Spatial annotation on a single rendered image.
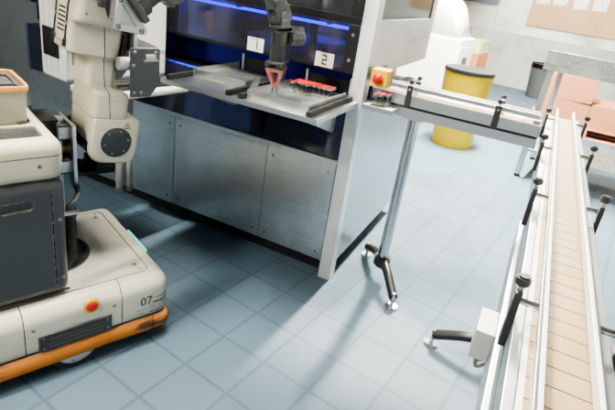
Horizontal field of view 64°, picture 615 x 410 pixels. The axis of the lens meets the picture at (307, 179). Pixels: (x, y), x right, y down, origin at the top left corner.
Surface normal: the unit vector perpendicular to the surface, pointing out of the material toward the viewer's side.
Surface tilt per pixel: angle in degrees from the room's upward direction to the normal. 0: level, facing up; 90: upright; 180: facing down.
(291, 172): 90
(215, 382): 0
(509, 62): 90
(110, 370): 0
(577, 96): 90
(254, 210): 90
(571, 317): 0
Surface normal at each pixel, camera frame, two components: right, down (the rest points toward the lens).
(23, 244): 0.64, 0.37
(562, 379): 0.14, -0.91
